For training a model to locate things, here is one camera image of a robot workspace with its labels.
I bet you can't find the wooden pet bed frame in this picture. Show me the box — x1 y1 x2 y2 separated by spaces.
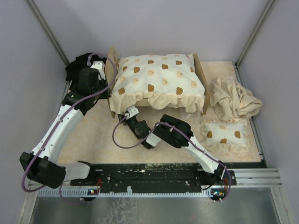
104 46 209 119

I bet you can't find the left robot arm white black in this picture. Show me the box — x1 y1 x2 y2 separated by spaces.
20 62 110 192

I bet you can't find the grey slotted cable duct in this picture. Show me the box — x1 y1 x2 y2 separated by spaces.
37 186 224 199

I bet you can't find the left aluminium corner rail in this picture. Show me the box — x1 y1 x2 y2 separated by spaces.
26 0 69 66

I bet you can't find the black cloth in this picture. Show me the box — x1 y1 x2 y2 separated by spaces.
65 53 107 94

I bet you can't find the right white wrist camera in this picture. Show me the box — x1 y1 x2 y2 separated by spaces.
125 105 139 119

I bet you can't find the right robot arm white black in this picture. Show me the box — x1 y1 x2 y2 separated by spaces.
116 114 226 185

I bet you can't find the aluminium corner rail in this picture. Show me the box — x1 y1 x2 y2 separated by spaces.
26 0 69 66
235 0 276 68

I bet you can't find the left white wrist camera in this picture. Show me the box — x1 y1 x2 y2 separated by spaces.
91 61 106 80

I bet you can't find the small bear print cloth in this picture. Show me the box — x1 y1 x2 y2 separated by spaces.
200 119 250 154

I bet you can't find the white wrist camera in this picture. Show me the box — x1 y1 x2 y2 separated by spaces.
91 61 106 80
125 105 139 119

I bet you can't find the cream crumpled blanket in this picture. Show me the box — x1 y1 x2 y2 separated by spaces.
210 77 263 121

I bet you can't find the right aluminium corner rail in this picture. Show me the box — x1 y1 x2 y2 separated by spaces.
235 0 276 68

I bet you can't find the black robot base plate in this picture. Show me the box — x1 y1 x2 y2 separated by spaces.
71 163 236 193

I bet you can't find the bear print white cushion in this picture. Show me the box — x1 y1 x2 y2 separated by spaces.
109 53 206 117

